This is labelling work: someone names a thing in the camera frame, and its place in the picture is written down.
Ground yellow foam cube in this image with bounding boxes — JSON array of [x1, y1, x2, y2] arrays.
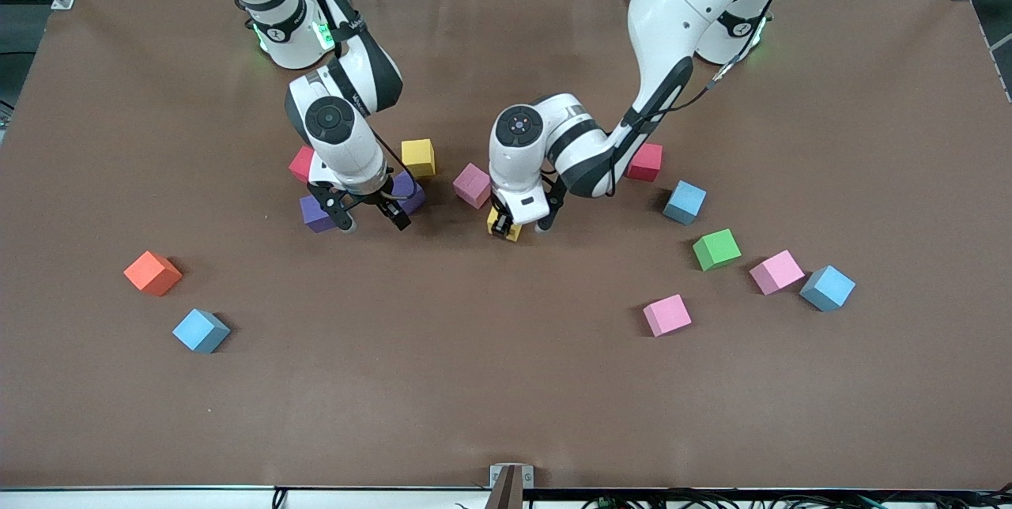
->
[[488, 207, 524, 243], [400, 138, 436, 178]]

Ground purple foam cube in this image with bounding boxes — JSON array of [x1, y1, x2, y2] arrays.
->
[[393, 172, 428, 216], [299, 194, 337, 234]]

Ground pink foam cube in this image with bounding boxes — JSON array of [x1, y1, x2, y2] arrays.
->
[[642, 293, 693, 338], [749, 249, 806, 296], [452, 162, 493, 210]]

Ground red foam cube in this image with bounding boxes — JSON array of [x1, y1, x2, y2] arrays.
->
[[629, 143, 664, 183], [288, 145, 317, 183]]

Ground blue foam cube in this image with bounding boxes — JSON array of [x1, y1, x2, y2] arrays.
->
[[799, 265, 857, 313], [662, 180, 708, 226], [172, 308, 232, 355]]

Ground green foam cube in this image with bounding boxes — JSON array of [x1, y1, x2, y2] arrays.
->
[[692, 228, 743, 273]]

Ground brown table cover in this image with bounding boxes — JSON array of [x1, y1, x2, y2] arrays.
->
[[0, 0, 1012, 492]]

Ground orange foam cube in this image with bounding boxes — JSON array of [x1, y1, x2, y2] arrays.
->
[[123, 251, 183, 297]]

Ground grey metal bracket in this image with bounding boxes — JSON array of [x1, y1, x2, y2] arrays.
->
[[484, 464, 535, 509]]

